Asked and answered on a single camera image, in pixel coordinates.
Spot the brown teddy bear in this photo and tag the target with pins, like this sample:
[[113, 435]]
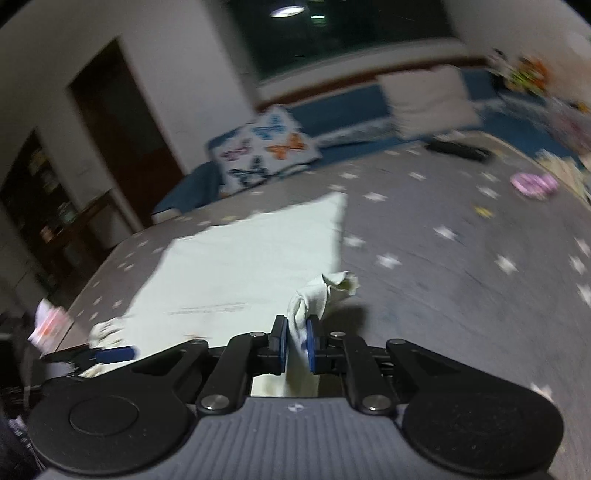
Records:
[[521, 78]]

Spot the dark window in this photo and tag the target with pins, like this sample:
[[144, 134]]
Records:
[[346, 37]]

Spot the dark bookshelf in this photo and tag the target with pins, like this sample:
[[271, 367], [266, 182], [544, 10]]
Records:
[[41, 198]]

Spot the dark wooden door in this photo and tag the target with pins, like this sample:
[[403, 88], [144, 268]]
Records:
[[124, 124]]

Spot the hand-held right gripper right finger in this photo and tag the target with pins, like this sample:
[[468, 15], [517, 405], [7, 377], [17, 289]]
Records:
[[312, 344]]

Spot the orange plush toy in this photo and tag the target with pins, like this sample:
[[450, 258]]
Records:
[[539, 68]]

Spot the blue sofa bench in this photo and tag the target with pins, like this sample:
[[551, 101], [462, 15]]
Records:
[[341, 110]]

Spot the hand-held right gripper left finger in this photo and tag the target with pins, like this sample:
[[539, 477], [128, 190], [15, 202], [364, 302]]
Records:
[[280, 344]]

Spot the white garment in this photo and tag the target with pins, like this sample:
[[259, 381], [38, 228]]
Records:
[[254, 258]]

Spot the beige pillow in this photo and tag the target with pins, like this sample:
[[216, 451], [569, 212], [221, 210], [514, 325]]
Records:
[[425, 99]]

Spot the panda plush toy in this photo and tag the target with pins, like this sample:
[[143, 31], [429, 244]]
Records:
[[497, 60]]

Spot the butterfly print pillow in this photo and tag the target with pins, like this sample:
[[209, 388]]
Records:
[[258, 147]]

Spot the long black box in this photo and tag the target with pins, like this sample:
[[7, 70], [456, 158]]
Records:
[[457, 150]]

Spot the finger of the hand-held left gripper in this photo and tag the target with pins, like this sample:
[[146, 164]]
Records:
[[115, 354]]

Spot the white red object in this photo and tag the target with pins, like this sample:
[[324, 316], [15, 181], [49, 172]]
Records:
[[48, 323]]

